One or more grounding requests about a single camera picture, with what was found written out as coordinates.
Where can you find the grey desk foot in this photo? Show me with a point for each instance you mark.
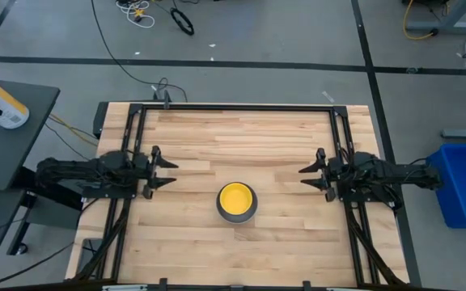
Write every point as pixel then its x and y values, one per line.
pixel 465 133

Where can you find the black power box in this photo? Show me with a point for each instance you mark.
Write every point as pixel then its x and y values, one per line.
pixel 100 119

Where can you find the grey desk leg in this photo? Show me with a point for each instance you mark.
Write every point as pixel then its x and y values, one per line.
pixel 447 26

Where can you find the large blue plastic bin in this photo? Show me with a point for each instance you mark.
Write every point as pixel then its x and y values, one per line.
pixel 465 186

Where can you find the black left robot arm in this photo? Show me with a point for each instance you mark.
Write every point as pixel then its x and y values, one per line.
pixel 75 169

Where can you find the white wipes canister yellow label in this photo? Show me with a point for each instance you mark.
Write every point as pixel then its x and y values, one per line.
pixel 6 106

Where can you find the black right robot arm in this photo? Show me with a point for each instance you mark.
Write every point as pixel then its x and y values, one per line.
pixel 386 169

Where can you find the pale grey bowl yellow inside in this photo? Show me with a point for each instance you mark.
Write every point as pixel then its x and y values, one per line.
pixel 236 199

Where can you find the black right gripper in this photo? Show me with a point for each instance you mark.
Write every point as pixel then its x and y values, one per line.
pixel 327 175

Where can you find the black aluminium table frame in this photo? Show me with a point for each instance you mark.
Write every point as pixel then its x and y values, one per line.
pixel 237 108

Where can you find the black desk stand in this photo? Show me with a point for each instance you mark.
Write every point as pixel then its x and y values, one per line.
pixel 43 202

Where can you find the dark grey side table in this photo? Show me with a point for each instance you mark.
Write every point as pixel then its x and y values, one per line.
pixel 6 153

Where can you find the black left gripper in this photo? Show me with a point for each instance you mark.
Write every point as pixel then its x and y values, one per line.
pixel 151 174

